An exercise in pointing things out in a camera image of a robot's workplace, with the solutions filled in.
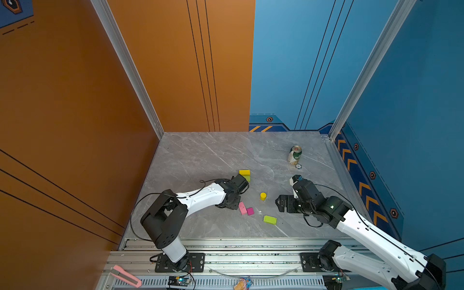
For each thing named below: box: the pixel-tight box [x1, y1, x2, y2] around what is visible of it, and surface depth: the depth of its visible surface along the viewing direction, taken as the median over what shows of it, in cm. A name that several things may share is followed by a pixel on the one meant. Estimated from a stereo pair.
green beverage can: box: [287, 145, 303, 165], surface depth 101 cm
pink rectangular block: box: [238, 201, 248, 216], surface depth 89 cm
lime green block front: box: [263, 215, 278, 225], surface depth 85 cm
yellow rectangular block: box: [238, 169, 251, 176], surface depth 102 cm
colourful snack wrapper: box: [233, 277, 252, 290], surface depth 68 cm
